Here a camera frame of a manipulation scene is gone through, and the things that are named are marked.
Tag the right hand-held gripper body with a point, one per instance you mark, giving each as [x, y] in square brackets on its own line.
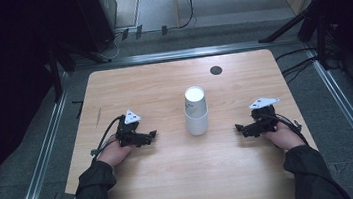
[264, 119]

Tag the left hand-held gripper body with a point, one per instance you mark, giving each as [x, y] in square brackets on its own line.
[127, 132]

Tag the stack of white paper cups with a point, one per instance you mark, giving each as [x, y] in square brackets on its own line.
[197, 120]

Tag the person's left hand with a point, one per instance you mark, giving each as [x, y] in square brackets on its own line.
[113, 153]

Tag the person's right hand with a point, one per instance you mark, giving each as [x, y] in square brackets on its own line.
[286, 137]

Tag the black round table grommet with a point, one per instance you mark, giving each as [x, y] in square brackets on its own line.
[216, 70]

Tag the grey tape strip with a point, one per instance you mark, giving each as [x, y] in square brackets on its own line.
[65, 196]

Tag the black metal stand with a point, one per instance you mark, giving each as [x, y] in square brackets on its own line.
[55, 73]

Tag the black tripod stand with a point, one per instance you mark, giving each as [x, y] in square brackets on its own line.
[317, 13]

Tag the dark cabinet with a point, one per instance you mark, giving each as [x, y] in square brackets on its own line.
[94, 15]

